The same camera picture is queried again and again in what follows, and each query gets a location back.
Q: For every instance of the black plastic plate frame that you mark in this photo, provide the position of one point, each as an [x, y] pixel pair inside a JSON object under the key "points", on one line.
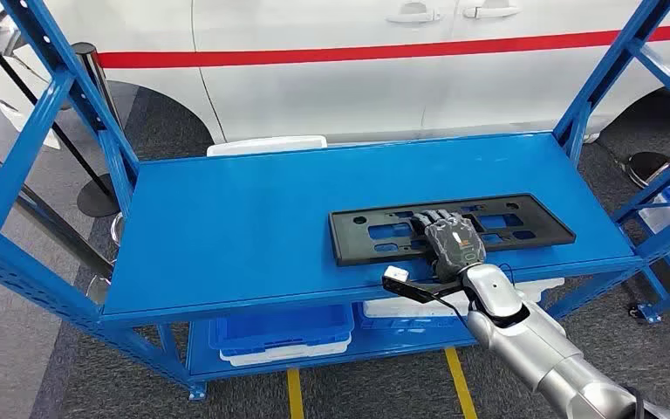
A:
{"points": [[552, 222]]}

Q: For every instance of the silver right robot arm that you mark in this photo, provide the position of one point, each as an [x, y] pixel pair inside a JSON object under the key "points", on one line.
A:
{"points": [[543, 347]]}

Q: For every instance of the blue metal shelf rack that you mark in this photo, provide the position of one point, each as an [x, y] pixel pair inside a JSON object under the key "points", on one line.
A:
{"points": [[254, 231]]}

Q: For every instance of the blue wheeled shelf cart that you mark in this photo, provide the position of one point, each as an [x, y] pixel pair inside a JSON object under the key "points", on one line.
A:
{"points": [[653, 313]]}

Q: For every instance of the white plastic bin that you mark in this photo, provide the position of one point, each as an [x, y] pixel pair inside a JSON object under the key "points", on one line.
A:
{"points": [[658, 217], [265, 146], [289, 355], [393, 308]]}

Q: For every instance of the white car red stripe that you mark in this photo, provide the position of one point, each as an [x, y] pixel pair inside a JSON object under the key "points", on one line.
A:
{"points": [[312, 98]]}

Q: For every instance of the yellow floor tape square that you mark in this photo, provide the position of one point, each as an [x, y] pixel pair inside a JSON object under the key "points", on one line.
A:
{"points": [[461, 381]]}

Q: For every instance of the thin black stanchion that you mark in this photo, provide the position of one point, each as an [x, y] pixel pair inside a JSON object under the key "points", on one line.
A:
{"points": [[98, 199]]}

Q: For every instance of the black stanchion with disc base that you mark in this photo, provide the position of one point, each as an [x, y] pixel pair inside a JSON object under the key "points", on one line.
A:
{"points": [[644, 168]]}

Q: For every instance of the glossy black stanchion pole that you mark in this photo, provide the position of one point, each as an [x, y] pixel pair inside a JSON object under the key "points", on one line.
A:
{"points": [[23, 202]]}

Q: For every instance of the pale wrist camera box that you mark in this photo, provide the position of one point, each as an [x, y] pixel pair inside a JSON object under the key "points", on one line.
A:
{"points": [[396, 273]]}

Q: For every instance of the black camera bracket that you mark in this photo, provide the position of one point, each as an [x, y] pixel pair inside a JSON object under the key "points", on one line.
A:
{"points": [[416, 291]]}

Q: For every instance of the chrome stanchion post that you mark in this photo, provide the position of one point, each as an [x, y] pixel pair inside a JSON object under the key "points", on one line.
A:
{"points": [[86, 58]]}

